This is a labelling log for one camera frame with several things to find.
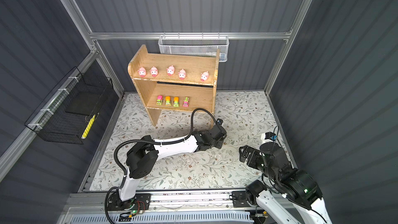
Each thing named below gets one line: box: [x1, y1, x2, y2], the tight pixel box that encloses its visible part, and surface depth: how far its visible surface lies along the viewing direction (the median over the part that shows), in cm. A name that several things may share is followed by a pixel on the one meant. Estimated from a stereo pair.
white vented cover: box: [70, 211, 254, 224], surface depth 72 cm
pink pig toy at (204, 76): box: [200, 70, 209, 82], surface depth 67 cm
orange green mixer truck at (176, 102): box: [173, 96, 180, 108], surface depth 86 cm
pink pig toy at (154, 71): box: [149, 65, 159, 77], surface depth 69 cm
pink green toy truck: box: [182, 96, 190, 108], surface depth 86 cm
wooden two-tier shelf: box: [127, 44, 221, 126], surface depth 78 cm
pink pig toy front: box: [165, 64, 175, 77], surface depth 70 cm
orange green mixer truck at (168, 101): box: [165, 95, 172, 107], surface depth 86 cm
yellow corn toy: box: [81, 114, 96, 139], surface depth 70 cm
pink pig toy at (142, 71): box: [137, 66, 147, 78], surface depth 69 cm
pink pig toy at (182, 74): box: [178, 68, 187, 80], surface depth 68 cm
